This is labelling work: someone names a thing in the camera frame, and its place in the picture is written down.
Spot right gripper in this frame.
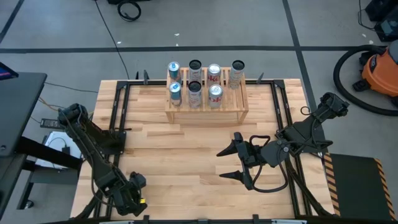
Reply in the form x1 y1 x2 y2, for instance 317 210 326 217
216 132 265 191

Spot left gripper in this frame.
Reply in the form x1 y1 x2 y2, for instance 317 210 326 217
113 170 149 217

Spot silver Diet Coke can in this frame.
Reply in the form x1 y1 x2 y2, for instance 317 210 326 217
208 83 224 109
206 63 222 86

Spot Celsius Peach Vibe can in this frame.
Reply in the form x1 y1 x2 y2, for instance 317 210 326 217
187 81 203 109
188 59 203 84

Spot blue silver Red Bull can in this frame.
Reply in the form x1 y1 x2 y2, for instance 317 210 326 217
169 82 183 108
167 61 183 85

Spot wooden slatted shelf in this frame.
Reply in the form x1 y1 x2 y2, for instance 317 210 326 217
164 67 249 124

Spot white paper sheets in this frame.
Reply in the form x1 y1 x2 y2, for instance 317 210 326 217
35 130 83 170

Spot black hazard-striped mat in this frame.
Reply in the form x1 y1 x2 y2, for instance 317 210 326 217
323 152 398 222

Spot black desk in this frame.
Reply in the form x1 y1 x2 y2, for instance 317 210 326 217
0 72 83 218

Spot dark laptop screen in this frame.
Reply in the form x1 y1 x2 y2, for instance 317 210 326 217
0 61 19 81

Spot black equipment case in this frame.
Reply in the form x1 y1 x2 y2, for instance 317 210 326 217
364 0 398 43

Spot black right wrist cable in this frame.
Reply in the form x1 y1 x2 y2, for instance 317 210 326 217
250 161 289 194

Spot black aluminium table frame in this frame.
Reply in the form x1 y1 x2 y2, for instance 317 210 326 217
73 79 336 224

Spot orange shop vacuum with hose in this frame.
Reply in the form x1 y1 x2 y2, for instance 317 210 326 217
333 44 398 117

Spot black floor cable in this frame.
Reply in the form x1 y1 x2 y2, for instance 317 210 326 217
94 0 130 80

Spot coiled black cable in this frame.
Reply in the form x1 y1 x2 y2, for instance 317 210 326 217
117 0 142 22

